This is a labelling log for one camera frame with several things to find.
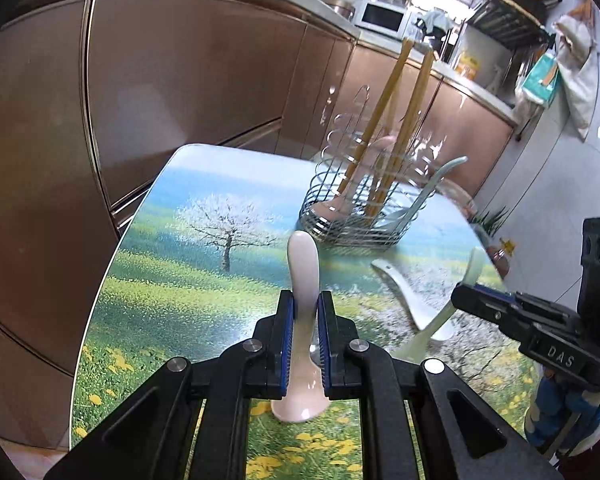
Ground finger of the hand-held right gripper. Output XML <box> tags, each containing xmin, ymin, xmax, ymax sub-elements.
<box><xmin>472</xmin><ymin>284</ymin><xmax>520</xmax><ymax>303</ymax></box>
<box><xmin>451</xmin><ymin>284</ymin><xmax>523</xmax><ymax>336</ymax></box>

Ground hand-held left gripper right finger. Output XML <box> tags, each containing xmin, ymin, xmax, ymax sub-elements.
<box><xmin>317</xmin><ymin>290</ymin><xmax>563</xmax><ymax>480</ymax></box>

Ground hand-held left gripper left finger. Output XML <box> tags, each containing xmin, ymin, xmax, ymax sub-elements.
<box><xmin>44</xmin><ymin>290</ymin><xmax>296</xmax><ymax>480</ymax></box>

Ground pale green ceramic spoon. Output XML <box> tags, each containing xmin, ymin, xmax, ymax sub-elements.
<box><xmin>380</xmin><ymin>156</ymin><xmax>468</xmax><ymax>233</ymax></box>
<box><xmin>395</xmin><ymin>247</ymin><xmax>488</xmax><ymax>361</ymax></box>

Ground white ceramic spoon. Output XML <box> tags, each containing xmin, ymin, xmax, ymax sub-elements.
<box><xmin>371</xmin><ymin>258</ymin><xmax>456</xmax><ymax>342</ymax></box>

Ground pale pink ceramic spoon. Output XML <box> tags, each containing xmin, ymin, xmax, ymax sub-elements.
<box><xmin>271</xmin><ymin>230</ymin><xmax>331</xmax><ymax>423</ymax></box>

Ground wire utensil holder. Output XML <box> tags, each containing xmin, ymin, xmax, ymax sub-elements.
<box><xmin>299</xmin><ymin>85</ymin><xmax>443</xmax><ymax>247</ymax></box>

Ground person's right hand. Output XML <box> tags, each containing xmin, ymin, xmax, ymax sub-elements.
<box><xmin>524</xmin><ymin>374</ymin><xmax>600</xmax><ymax>466</ymax></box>

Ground amber oil bottle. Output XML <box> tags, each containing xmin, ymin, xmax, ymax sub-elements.
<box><xmin>487</xmin><ymin>237</ymin><xmax>516</xmax><ymax>277</ymax></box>

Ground bag of green onions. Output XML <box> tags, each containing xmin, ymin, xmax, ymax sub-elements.
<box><xmin>472</xmin><ymin>205</ymin><xmax>509</xmax><ymax>237</ymax></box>

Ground beige trash bin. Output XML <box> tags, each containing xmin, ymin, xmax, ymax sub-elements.
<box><xmin>440</xmin><ymin>180</ymin><xmax>476</xmax><ymax>217</ymax></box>

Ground teal hanging bag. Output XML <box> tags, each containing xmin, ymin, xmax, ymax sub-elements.
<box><xmin>522</xmin><ymin>42</ymin><xmax>561</xmax><ymax>106</ymax></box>

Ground yellow oil bottle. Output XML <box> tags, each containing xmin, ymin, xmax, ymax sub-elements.
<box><xmin>455</xmin><ymin>50</ymin><xmax>481</xmax><ymax>80</ymax></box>

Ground white hanging bag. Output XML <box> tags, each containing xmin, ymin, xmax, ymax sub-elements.
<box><xmin>552</xmin><ymin>0</ymin><xmax>600</xmax><ymax>143</ymax></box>

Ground black dish rack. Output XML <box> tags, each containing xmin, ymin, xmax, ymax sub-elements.
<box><xmin>467</xmin><ymin>0</ymin><xmax>556</xmax><ymax>61</ymax></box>

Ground grey cloth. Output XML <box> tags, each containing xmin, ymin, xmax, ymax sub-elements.
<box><xmin>417</xmin><ymin>7</ymin><xmax>456</xmax><ymax>36</ymax></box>

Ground copper kitchen cabinets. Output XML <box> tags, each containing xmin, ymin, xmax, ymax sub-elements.
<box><xmin>0</xmin><ymin>0</ymin><xmax>521</xmax><ymax>453</ymax></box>

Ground white microwave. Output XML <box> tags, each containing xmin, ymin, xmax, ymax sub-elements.
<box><xmin>355</xmin><ymin>0</ymin><xmax>416</xmax><ymax>40</ymax></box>

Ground rose gold rice cooker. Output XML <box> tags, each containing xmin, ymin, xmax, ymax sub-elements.
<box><xmin>325</xmin><ymin>0</ymin><xmax>358</xmax><ymax>21</ymax></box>

